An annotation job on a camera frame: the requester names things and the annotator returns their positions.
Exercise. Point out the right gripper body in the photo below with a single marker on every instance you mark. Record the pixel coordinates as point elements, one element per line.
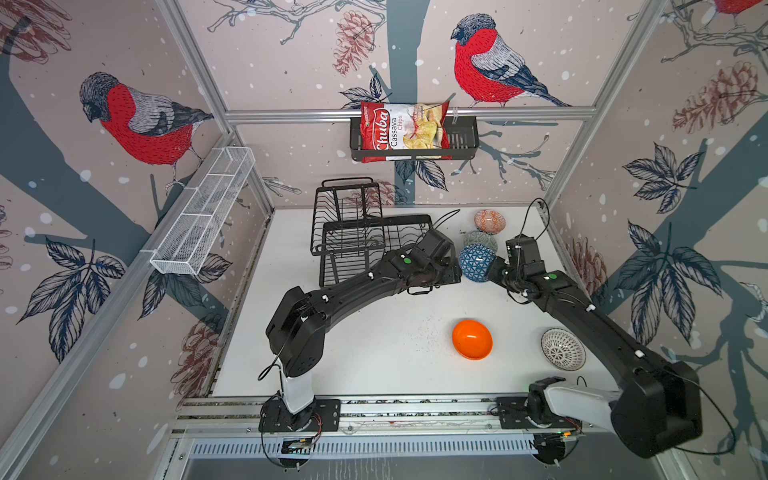
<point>501,277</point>

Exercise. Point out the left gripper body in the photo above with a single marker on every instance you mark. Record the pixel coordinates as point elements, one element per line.
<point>446,271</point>

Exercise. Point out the dark blue patterned bowl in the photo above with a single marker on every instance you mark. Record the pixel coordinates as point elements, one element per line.
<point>475,261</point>

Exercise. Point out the orange plastic bowl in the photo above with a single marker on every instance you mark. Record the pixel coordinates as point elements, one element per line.
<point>472,340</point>

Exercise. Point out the black wire dish rack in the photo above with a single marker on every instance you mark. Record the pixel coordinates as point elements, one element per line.
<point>351,231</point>

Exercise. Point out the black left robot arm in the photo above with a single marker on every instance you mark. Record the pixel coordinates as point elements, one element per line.
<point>297,330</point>

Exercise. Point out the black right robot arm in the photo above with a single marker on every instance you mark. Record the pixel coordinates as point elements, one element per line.
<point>656,405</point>

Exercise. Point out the green patterned bowl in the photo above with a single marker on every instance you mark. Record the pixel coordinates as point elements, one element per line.
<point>481,238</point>

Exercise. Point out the red patterned bowl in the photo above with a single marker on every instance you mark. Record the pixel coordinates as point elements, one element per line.
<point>489,221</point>

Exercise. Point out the white lattice patterned bowl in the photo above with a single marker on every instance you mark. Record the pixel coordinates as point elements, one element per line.
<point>563,350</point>

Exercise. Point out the red cassava chips bag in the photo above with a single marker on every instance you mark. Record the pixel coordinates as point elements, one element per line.
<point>392,126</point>

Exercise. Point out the black wall basket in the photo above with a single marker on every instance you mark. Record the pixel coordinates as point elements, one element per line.
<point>461,132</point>

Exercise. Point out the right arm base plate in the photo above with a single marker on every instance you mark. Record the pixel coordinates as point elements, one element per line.
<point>515,412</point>

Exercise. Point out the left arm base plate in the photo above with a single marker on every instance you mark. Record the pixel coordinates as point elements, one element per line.
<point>321,415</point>

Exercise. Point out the white mesh wall shelf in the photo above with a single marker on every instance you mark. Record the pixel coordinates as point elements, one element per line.
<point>191,237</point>

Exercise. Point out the aluminium front rail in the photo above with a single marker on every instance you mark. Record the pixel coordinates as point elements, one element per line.
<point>452,414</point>

